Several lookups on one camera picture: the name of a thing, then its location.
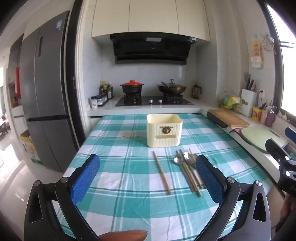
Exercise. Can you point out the white spice shaker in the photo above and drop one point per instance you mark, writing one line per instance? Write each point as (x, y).
(93, 103)

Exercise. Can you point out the teal checked tablecloth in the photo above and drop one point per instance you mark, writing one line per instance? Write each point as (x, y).
(129, 166)

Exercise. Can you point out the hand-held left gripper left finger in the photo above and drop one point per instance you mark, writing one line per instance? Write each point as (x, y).
(85, 178)

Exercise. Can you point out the yellow cap sauce bottle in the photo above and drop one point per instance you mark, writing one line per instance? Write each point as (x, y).
(103, 85)

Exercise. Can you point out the condiment bottles and jars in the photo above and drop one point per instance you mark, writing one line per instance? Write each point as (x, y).
(102, 100)

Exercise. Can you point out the pink cutting board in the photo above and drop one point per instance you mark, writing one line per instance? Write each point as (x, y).
(234, 132)

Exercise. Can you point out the yellow box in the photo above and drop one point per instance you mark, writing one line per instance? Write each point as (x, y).
(256, 114)

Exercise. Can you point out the wall socket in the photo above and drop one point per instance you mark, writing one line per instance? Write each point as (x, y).
(261, 93)

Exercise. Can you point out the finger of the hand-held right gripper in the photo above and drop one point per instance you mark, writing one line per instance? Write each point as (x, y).
(275, 148)
(291, 132)

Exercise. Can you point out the wooden dining table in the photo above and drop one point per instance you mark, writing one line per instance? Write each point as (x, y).
(3, 127)

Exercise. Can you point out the dark soy sauce bottle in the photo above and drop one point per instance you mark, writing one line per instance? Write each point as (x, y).
(110, 92)
(101, 90)

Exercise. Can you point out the cream wall cabinet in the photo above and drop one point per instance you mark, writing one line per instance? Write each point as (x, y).
(150, 16)

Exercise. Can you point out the white knife block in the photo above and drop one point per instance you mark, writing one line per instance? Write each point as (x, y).
(248, 102)

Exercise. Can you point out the wok with glass lid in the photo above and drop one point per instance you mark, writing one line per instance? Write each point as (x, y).
(172, 89)

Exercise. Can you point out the clear plastic bag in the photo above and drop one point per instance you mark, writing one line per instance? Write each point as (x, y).
(225, 95)

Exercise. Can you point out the cream utensil holder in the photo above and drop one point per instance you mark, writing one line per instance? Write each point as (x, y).
(161, 136)

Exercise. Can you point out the black range hood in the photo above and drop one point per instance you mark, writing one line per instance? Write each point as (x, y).
(150, 51)

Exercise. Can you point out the person's left hand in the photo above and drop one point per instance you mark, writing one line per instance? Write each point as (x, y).
(122, 235)

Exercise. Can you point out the yellow cloth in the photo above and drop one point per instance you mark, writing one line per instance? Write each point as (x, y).
(233, 100)

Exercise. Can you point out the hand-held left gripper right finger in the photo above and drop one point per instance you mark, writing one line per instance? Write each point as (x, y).
(210, 178)

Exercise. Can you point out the black gas hob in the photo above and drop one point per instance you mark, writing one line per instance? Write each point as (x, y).
(152, 101)

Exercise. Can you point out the purple soap dispenser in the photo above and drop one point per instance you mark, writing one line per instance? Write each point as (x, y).
(270, 118)

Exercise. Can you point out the red hanging cloth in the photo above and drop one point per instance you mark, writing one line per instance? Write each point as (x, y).
(17, 82)

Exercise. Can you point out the green cutting board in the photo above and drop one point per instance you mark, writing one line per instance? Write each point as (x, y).
(259, 138)

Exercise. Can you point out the metal spoon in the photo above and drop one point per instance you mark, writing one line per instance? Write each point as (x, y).
(178, 160)
(190, 158)

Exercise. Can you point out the black clay pot red lid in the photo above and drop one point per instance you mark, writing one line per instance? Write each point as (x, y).
(131, 87)

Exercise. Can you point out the printed wall hanging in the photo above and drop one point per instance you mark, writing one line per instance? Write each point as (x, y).
(256, 52)

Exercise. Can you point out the teal scrub ball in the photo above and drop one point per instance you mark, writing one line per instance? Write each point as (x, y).
(225, 101)

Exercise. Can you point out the dark glass jug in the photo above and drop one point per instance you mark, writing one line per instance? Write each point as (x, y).
(196, 91)

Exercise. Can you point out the window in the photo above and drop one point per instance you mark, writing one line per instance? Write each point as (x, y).
(288, 69)

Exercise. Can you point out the cardboard box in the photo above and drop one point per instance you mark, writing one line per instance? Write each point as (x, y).
(31, 148)

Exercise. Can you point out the wooden cutting board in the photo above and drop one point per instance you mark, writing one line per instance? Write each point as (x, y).
(229, 118)

